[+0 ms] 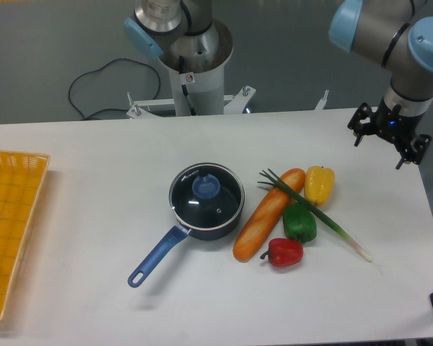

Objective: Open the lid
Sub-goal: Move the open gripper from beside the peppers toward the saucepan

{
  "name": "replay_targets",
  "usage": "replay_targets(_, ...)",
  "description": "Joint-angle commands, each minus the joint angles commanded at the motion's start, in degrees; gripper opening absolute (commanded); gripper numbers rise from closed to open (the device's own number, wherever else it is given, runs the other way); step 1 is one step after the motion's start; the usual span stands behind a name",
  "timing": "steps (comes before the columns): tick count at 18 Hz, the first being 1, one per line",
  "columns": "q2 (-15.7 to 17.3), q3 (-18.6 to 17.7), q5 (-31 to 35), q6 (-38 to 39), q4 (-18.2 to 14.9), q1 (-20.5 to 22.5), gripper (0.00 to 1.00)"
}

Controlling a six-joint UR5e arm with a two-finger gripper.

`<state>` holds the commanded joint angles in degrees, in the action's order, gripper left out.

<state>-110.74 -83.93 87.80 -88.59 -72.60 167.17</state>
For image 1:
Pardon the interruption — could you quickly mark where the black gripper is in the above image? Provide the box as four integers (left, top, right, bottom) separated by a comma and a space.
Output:
347, 99, 431, 169

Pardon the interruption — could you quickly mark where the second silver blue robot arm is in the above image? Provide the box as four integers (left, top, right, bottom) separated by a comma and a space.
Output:
123, 0, 212, 58

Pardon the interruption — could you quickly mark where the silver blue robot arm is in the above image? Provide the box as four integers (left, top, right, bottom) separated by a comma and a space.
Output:
328, 1, 433, 167

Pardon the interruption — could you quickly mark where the glass lid with blue knob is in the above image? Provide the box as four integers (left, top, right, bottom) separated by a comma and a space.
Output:
169, 163, 245, 231

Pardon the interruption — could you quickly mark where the yellow bell pepper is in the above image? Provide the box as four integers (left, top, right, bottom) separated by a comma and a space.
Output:
304, 166, 335, 205

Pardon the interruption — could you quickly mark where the green spring onion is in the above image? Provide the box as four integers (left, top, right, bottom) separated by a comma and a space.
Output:
259, 169, 373, 262

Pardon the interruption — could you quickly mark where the green bell pepper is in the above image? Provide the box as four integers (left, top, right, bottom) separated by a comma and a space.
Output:
282, 203, 317, 244

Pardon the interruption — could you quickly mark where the orange baguette bread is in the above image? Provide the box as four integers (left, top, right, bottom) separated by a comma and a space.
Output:
232, 187, 292, 262

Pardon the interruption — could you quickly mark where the red bell pepper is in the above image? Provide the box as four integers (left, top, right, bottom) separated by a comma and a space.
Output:
260, 238, 304, 267

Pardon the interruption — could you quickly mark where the yellow woven basket tray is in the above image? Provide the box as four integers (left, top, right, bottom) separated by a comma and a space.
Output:
0, 150, 50, 321

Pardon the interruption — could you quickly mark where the blue saucepan with handle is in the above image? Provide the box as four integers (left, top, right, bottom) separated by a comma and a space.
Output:
128, 162, 245, 288

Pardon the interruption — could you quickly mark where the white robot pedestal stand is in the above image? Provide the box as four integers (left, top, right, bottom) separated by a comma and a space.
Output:
126, 18, 330, 119

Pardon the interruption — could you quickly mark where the black floor cable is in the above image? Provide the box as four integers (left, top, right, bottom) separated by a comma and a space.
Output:
68, 58, 162, 120

